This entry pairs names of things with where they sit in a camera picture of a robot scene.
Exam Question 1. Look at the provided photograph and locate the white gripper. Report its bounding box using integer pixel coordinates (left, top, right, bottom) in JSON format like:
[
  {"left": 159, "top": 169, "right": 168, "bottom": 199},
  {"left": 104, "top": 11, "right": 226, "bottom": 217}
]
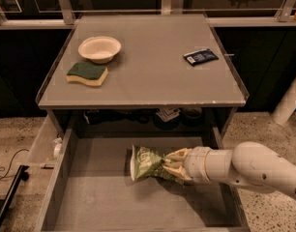
[{"left": 163, "top": 147, "right": 211, "bottom": 184}]

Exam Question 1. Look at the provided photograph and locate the green jalapeno chip bag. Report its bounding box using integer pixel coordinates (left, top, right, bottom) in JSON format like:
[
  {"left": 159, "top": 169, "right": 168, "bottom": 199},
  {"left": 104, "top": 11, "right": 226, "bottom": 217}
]
[{"left": 130, "top": 145, "right": 184, "bottom": 185}]

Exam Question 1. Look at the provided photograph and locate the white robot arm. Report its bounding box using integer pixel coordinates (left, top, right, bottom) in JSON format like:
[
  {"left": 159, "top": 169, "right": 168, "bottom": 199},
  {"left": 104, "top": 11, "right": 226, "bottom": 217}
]
[{"left": 163, "top": 141, "right": 296, "bottom": 200}]

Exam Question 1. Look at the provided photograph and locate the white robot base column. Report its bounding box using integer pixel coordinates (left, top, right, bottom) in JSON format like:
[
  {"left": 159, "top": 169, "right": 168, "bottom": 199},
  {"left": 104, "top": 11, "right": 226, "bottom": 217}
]
[{"left": 272, "top": 77, "right": 296, "bottom": 126}]

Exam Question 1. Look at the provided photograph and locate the open grey top drawer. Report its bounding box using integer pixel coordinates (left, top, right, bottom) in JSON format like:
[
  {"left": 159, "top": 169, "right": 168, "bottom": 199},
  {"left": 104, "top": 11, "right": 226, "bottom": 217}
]
[{"left": 34, "top": 126, "right": 251, "bottom": 232}]

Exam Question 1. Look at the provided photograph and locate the dark bowl inside cabinet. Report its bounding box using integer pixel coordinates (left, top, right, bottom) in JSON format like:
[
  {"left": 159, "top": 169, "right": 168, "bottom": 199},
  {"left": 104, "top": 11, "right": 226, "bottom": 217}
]
[{"left": 181, "top": 108, "right": 203, "bottom": 127}]

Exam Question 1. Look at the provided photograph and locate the white packet inside cabinet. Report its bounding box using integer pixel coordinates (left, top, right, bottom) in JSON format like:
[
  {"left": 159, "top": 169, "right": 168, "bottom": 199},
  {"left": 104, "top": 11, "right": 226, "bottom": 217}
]
[{"left": 156, "top": 108, "right": 180, "bottom": 122}]

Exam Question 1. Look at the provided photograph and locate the grey cabinet table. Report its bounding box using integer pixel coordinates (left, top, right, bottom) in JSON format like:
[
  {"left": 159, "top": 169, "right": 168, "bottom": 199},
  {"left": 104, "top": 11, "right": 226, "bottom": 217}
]
[{"left": 35, "top": 13, "right": 251, "bottom": 140}]

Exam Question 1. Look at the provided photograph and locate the blue snack packet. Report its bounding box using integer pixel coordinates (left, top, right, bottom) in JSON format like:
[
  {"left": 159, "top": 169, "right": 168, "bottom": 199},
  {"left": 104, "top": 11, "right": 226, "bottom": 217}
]
[{"left": 183, "top": 48, "right": 219, "bottom": 66}]

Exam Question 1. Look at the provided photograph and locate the green and yellow sponge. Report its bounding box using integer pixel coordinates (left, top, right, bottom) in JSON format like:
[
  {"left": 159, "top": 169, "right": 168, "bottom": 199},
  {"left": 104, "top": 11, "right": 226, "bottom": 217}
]
[{"left": 66, "top": 62, "right": 108, "bottom": 87}]

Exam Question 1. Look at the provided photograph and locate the white paper bowl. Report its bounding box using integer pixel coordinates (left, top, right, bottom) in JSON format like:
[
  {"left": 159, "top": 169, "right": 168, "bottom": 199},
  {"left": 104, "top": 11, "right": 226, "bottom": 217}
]
[{"left": 78, "top": 36, "right": 121, "bottom": 64}]

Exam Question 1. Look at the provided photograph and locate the black stand leg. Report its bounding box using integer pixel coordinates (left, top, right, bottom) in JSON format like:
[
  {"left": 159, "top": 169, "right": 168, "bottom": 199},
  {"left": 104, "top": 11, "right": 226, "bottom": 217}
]
[{"left": 0, "top": 165, "right": 29, "bottom": 227}]

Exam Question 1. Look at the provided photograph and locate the metal window rail frame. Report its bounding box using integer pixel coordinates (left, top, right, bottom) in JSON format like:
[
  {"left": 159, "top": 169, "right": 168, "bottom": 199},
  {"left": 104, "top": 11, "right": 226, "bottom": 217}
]
[{"left": 0, "top": 0, "right": 296, "bottom": 28}]

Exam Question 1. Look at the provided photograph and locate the black cable on floor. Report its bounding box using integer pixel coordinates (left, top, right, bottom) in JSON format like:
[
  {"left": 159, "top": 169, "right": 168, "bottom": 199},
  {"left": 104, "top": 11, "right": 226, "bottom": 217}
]
[{"left": 0, "top": 148, "right": 30, "bottom": 181}]

